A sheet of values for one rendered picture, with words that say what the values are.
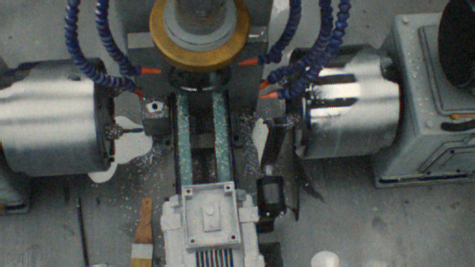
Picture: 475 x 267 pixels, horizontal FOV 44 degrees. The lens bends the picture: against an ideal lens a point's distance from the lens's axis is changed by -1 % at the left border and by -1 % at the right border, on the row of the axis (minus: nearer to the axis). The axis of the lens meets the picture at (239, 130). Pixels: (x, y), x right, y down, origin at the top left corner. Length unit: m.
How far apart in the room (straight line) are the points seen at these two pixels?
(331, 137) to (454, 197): 0.48
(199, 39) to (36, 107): 0.38
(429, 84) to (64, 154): 0.76
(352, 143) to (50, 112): 0.62
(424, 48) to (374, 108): 0.17
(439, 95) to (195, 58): 0.52
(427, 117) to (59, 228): 0.89
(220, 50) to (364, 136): 0.39
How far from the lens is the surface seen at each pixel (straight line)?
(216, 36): 1.04
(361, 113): 1.25
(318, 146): 1.27
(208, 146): 1.50
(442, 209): 1.61
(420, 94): 1.29
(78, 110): 1.22
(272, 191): 1.26
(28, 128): 1.24
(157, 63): 1.34
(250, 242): 1.21
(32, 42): 1.74
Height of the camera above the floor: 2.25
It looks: 67 degrees down
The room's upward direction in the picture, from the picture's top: 8 degrees clockwise
